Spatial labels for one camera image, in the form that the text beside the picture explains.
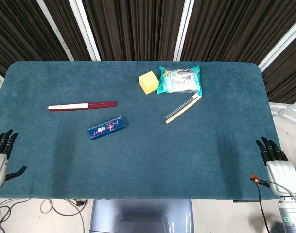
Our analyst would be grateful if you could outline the black cable with orange tip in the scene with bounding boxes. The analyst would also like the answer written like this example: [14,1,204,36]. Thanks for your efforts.
[250,173,272,233]

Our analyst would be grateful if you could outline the black yellow plug cable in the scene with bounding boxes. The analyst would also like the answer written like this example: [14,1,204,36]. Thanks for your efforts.
[39,198,87,233]

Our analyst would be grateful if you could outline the blue box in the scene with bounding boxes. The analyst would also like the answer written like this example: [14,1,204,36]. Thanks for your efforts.
[87,116,126,141]

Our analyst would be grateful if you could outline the yellow foam cube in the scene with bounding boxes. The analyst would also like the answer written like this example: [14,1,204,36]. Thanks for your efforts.
[139,70,160,94]

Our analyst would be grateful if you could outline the teal carpet table cloth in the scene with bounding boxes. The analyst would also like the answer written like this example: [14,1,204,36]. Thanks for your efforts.
[0,60,283,200]

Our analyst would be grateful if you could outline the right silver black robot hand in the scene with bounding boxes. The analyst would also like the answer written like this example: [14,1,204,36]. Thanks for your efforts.
[256,136,296,197]

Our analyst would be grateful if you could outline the grey floor cable bundle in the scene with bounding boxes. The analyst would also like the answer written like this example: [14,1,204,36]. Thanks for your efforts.
[0,198,32,233]

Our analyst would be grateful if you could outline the teal clear plastic packet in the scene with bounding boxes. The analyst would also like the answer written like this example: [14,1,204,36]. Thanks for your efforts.
[156,65,203,96]

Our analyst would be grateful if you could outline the light wooden stick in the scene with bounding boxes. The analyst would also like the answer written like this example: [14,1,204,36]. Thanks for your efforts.
[165,94,202,124]

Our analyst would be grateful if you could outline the dark brown pleated curtain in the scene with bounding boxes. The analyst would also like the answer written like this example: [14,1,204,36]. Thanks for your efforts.
[0,0,296,104]

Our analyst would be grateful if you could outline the grey-blue robot torso base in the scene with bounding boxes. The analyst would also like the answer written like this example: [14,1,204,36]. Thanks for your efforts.
[89,199,194,233]

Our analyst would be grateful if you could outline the thin white frame post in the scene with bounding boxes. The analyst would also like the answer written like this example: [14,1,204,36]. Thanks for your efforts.
[36,0,75,62]

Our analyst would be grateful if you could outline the wide white frame post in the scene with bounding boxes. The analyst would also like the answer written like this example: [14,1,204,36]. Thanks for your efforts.
[68,0,102,62]
[258,15,296,73]
[173,0,195,62]

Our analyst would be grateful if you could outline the white metal rack frame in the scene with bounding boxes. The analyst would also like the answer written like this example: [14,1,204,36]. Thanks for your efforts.
[269,100,296,122]

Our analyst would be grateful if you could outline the clear glass test tube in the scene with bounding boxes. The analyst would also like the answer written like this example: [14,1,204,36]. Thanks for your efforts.
[165,94,198,119]

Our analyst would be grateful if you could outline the dark red white slim box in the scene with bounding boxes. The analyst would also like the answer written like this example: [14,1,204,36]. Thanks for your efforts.
[48,100,118,112]

